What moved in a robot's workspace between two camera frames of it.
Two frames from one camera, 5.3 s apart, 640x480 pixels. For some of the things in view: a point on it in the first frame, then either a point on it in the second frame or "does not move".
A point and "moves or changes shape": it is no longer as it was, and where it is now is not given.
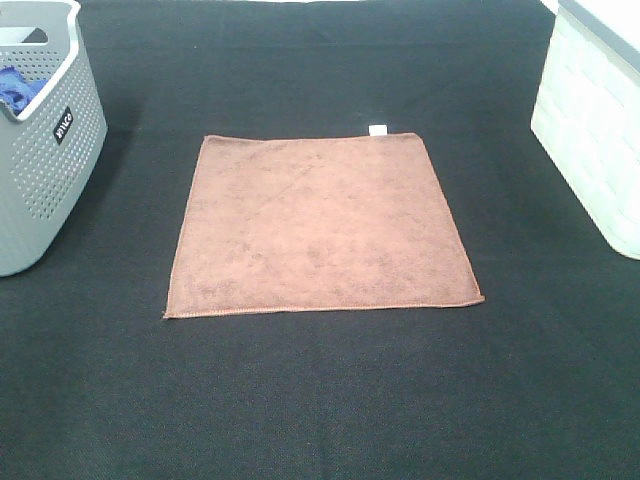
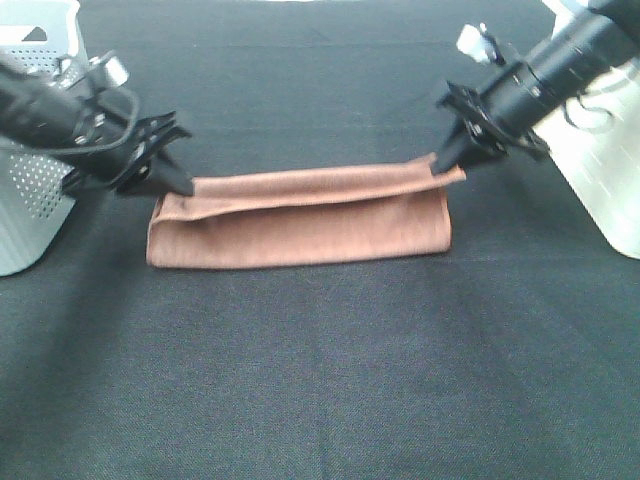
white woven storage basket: x=587 y=112 does not move
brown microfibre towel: x=274 y=223 moves or changes shape
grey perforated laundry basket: x=51 y=149 does not move
